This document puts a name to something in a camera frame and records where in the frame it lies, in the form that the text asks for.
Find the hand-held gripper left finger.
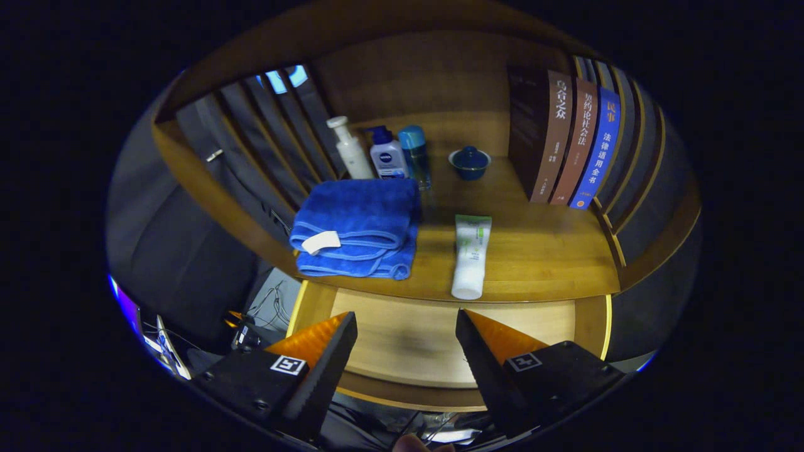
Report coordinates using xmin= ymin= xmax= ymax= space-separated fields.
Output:
xmin=195 ymin=311 xmax=358 ymax=443

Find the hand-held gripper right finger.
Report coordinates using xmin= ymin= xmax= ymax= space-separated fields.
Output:
xmin=455 ymin=308 xmax=626 ymax=438

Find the wooden drawer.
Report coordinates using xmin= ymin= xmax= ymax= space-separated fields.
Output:
xmin=286 ymin=279 xmax=613 ymax=413

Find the white and green tube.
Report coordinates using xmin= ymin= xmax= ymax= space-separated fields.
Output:
xmin=450 ymin=214 xmax=493 ymax=301

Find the wooden countertop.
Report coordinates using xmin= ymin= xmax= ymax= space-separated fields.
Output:
xmin=292 ymin=112 xmax=622 ymax=303

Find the wooden cabinet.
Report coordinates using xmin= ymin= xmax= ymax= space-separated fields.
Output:
xmin=151 ymin=0 xmax=702 ymax=302

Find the blue folded towel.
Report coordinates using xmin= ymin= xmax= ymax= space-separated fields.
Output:
xmin=289 ymin=178 xmax=420 ymax=281

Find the blue lidded teacup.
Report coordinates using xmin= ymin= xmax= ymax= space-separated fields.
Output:
xmin=448 ymin=146 xmax=492 ymax=182

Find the white pump bottle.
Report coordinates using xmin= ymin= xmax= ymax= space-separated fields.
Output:
xmin=325 ymin=116 xmax=375 ymax=181

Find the white bottle with blue cap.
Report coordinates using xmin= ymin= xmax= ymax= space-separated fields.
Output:
xmin=367 ymin=126 xmax=409 ymax=180

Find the teal bottle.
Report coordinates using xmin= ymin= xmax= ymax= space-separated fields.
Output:
xmin=398 ymin=126 xmax=433 ymax=191

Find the reddish brown book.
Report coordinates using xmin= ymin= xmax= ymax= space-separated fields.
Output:
xmin=550 ymin=78 xmax=599 ymax=206

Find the dark brown book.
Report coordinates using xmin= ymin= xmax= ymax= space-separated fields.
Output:
xmin=508 ymin=66 xmax=573 ymax=203

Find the blue book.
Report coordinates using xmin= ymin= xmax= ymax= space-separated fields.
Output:
xmin=568 ymin=87 xmax=622 ymax=211

